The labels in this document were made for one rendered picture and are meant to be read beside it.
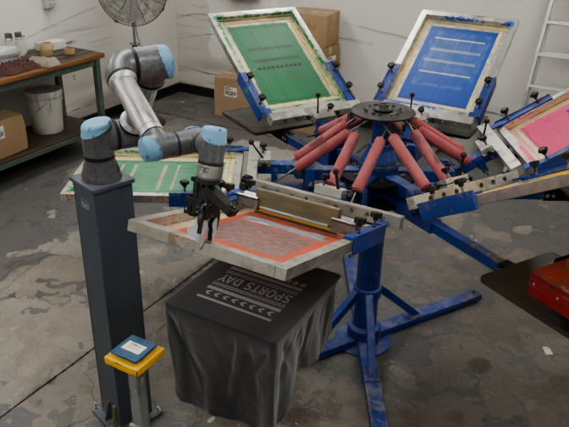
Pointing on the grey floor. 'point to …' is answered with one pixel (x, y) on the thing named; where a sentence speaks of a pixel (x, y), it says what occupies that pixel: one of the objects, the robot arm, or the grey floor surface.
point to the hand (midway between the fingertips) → (206, 244)
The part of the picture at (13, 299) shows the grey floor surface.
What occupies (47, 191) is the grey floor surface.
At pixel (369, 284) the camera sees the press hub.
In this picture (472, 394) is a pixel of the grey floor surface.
